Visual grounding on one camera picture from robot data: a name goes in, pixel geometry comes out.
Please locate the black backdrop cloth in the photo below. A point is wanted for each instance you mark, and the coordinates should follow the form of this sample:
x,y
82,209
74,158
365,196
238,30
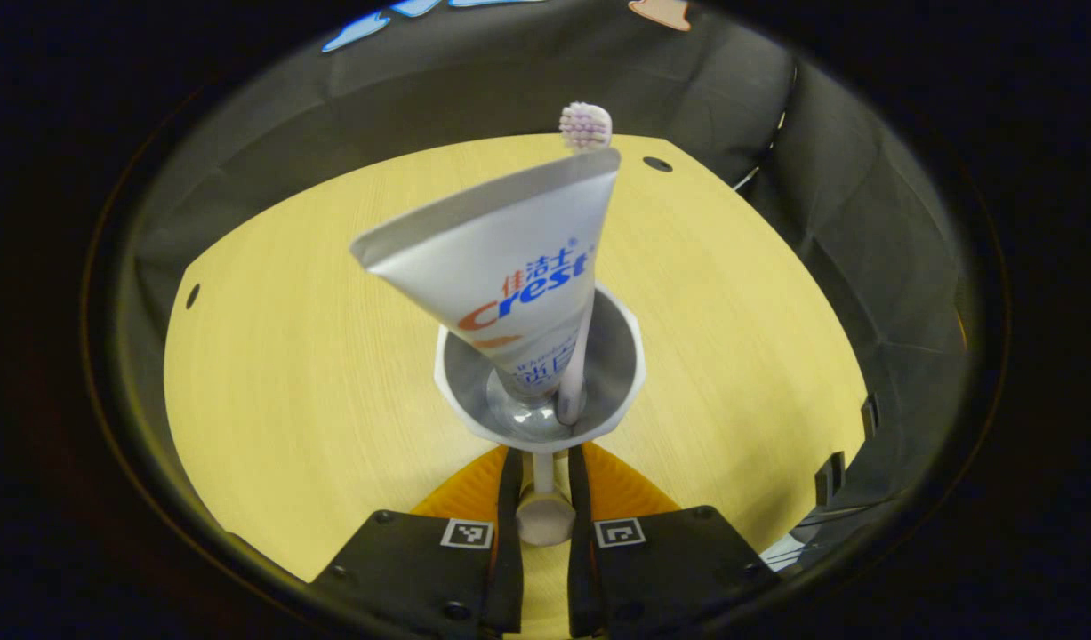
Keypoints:
x,y
821,222

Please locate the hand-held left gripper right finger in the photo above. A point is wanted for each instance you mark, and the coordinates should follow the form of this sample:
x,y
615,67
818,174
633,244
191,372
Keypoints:
x,y
582,533

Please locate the white toothbrush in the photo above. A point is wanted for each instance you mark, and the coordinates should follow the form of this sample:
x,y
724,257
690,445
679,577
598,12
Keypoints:
x,y
585,124

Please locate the black bracket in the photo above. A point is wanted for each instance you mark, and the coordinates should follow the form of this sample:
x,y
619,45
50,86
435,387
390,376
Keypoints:
x,y
870,415
830,480

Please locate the white toothpaste tube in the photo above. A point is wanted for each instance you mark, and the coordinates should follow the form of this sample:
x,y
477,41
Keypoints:
x,y
509,249

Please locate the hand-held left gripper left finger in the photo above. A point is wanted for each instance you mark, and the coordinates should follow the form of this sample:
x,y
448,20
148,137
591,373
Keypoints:
x,y
509,533

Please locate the light wooden desktop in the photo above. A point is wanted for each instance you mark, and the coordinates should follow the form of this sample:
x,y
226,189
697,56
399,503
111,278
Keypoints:
x,y
287,373

